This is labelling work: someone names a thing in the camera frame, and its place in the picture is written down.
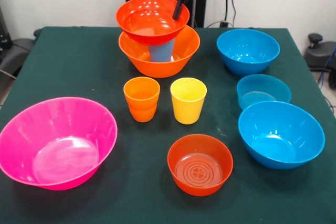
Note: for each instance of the wide red bowl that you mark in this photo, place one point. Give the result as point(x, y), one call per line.
point(141, 24)

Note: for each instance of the blue cup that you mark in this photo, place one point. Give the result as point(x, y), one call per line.
point(161, 52)

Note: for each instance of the large orange bowl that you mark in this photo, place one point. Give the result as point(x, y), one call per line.
point(162, 69)

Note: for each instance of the large blue bowl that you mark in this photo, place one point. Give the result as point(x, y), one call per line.
point(248, 51)
point(281, 134)

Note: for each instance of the orange cup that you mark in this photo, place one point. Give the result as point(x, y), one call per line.
point(141, 95)
point(143, 116)

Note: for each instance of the yellow cup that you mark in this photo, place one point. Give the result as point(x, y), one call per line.
point(188, 108)

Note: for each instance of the small teal blue bowl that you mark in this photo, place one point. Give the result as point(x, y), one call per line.
point(262, 90)

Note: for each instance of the small red bowl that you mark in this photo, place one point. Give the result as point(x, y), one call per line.
point(199, 171)

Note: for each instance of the large pink bowl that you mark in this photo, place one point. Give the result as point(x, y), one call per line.
point(57, 140)

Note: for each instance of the dark green table cloth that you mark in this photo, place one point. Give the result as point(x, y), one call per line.
point(147, 205)

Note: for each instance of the black pedestal leg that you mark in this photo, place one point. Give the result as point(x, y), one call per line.
point(319, 56)
point(15, 51)

